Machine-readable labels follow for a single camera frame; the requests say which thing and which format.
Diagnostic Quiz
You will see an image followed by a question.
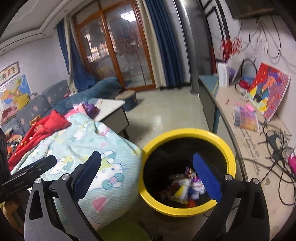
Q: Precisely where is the yellow snack wrapper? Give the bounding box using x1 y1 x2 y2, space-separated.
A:
170 185 189 205

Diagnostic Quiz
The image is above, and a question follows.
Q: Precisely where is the colourful diamond painting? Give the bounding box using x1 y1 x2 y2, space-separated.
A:
247 63 290 121

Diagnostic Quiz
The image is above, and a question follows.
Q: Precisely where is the person's left hand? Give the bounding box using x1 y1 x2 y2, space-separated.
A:
3 199 23 235

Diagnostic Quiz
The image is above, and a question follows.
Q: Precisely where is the blue curtain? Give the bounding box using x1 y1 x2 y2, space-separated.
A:
146 1 184 88
57 16 96 92

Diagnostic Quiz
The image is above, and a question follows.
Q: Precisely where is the silver tower air conditioner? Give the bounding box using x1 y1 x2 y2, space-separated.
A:
175 0 212 94

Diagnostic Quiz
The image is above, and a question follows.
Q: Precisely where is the coffee table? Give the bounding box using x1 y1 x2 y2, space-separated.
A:
88 98 130 140

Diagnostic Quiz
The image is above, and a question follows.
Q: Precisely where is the white paper roll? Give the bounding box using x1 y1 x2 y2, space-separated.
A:
218 62 229 87

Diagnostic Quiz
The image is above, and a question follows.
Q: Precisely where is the bead organiser box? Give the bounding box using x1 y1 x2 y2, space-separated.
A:
233 104 260 132

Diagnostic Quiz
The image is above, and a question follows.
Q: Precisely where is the red plastic bag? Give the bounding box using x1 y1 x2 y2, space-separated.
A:
186 199 197 208

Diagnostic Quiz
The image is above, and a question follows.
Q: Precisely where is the round footstool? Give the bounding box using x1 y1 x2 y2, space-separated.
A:
115 90 137 111

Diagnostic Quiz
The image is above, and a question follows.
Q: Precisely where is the yellow rimmed black trash bin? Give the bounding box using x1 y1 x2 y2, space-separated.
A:
138 128 236 218

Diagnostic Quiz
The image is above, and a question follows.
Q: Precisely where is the purple foil wrapper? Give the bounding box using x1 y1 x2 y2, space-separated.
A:
185 167 200 183

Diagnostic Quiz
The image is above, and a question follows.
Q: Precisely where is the wall mounted television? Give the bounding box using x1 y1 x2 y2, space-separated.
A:
226 0 275 20

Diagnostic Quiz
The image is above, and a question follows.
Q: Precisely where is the blue grey sofa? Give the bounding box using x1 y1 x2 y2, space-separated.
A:
1 77 121 136

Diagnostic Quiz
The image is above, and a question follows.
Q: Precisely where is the right blue curtain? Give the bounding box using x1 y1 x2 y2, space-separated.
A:
146 1 184 88

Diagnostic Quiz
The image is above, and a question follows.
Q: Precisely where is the red berry branch decoration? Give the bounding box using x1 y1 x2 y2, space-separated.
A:
219 37 243 63

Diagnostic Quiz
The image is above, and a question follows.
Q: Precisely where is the framed calligraphy picture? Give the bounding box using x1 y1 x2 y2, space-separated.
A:
0 61 21 86

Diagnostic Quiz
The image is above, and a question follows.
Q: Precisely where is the hello kitty quilt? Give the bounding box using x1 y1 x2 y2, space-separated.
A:
11 113 142 230

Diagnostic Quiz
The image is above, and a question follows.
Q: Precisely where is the white orange printed bag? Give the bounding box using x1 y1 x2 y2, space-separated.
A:
171 174 191 193

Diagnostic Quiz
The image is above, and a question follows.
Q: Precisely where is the red blanket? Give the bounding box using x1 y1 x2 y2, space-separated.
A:
8 110 71 171

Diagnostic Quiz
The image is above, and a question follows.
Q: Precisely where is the left blue curtain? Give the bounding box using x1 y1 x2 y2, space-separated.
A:
57 16 96 92

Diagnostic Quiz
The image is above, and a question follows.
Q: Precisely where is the wooden glass sliding door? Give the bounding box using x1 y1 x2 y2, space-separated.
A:
72 1 156 92

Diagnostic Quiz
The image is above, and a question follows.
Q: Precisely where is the tv cabinet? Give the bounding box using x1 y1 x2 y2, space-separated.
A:
199 75 295 240

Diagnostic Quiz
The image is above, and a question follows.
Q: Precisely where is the china wall map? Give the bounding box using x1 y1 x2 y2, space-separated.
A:
1 74 32 106

